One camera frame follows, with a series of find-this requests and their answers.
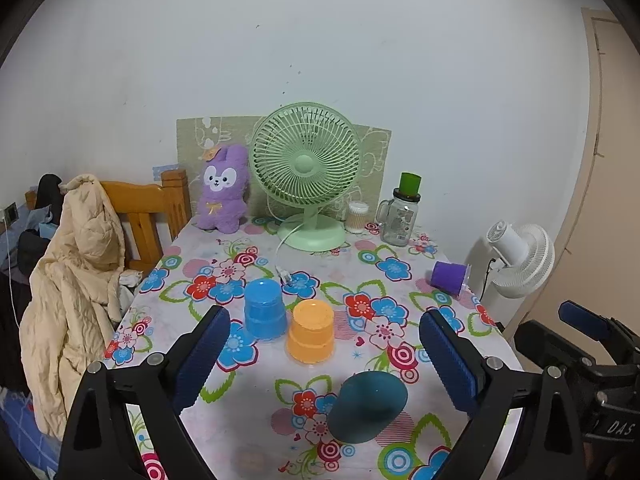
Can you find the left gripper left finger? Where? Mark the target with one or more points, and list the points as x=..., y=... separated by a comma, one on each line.
x=98, y=442

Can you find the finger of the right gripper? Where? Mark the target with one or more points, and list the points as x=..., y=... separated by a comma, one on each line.
x=592, y=325

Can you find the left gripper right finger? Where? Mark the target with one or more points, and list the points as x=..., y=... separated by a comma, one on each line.
x=547, y=443

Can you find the teal cup with yellow rim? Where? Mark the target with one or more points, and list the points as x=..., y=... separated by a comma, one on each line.
x=367, y=403

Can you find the blue plastic cup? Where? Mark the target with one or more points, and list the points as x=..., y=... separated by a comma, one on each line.
x=264, y=310

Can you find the purple plastic cup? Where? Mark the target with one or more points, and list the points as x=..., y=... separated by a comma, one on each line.
x=449, y=277

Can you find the orange plastic cup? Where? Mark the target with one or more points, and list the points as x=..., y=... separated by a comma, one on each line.
x=311, y=332

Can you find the beige door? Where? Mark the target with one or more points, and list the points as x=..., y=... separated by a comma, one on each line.
x=597, y=248

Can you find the white standing fan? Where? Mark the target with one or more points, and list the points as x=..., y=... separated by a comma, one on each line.
x=527, y=254

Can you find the beige puffer jacket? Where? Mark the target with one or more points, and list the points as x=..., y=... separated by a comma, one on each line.
x=75, y=303

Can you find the blue checkered bedding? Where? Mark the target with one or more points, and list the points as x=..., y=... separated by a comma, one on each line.
x=40, y=451

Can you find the wooden chair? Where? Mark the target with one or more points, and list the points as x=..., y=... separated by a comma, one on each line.
x=141, y=204

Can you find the dark clothes pile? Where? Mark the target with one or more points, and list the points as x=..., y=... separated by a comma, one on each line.
x=20, y=251

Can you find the purple plush bunny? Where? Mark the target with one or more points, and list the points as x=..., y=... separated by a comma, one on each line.
x=225, y=179

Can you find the glass jar green lid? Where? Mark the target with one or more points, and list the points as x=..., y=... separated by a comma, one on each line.
x=396, y=216

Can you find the cotton swab container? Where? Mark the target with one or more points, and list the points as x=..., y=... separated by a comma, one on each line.
x=357, y=216

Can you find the green patterned board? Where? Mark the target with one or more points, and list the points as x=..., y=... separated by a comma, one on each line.
x=196, y=135

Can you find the green desk fan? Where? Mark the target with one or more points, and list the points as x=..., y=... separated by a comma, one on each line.
x=306, y=156

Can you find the wall power socket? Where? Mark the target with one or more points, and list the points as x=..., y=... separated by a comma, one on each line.
x=10, y=215

